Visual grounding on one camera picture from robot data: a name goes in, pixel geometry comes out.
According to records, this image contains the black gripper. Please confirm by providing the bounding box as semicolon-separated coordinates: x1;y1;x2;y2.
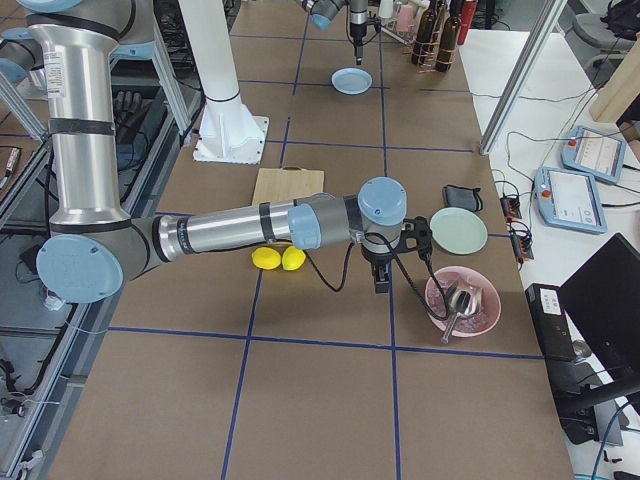
361;216;431;294
348;22;367;65

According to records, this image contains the light blue plate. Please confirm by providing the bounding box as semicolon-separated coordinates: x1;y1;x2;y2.
331;67;373;95

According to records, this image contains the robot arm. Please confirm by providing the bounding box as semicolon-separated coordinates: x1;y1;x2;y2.
296;0;370;66
24;1;432;304

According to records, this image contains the light green plate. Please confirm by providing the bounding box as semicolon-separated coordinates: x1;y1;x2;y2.
430;207;488;255

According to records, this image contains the pink cup top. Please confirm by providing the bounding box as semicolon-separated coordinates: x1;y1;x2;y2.
395;4;414;34

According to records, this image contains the dark wine bottle back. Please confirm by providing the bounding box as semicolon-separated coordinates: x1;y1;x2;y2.
411;0;438;65

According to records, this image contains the dark wine bottle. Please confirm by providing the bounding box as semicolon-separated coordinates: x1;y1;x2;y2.
435;0;464;73
411;0;438;65

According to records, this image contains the dark wine bottle middle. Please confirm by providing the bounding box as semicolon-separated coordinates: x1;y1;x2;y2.
435;0;464;73

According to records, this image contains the metal scoop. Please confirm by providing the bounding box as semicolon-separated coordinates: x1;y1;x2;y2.
441;279;483;344

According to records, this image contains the yellow lemon right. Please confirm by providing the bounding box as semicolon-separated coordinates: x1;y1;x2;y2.
281;245;307;271

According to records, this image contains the yellow lemon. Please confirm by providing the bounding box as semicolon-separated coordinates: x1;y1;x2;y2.
251;247;281;270
281;245;307;271

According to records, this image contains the dark grey folded cloth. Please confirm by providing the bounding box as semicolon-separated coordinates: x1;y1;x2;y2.
442;184;484;212

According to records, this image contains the pink bowl with ice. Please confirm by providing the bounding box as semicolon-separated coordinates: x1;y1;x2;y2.
424;266;501;338

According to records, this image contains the yellow lemon left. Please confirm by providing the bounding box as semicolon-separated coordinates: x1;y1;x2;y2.
251;247;281;270

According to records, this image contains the red cylinder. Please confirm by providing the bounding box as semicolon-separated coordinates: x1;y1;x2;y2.
457;0;478;46

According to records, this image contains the bamboo cutting board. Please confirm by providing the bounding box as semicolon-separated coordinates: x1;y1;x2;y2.
252;168;325;205

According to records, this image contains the near teach pendant tablet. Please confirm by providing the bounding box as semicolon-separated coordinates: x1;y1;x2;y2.
534;166;607;234

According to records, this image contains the teach pendant tablet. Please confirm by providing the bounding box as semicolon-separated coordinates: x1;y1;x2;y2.
561;125;626;184
534;166;607;234

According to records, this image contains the black computer monitor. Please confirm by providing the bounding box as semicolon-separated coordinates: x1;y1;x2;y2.
525;233;639;444

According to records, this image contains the far teach pendant tablet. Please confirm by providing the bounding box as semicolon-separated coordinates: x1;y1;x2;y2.
561;125;626;184

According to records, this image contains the copper wire bottle rack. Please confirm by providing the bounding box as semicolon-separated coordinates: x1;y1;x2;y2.
413;31;458;73

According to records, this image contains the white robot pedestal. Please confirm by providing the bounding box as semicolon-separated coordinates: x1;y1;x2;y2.
179;0;269;165

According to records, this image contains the aluminium frame post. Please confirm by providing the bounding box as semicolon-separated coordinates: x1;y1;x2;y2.
479;0;568;155

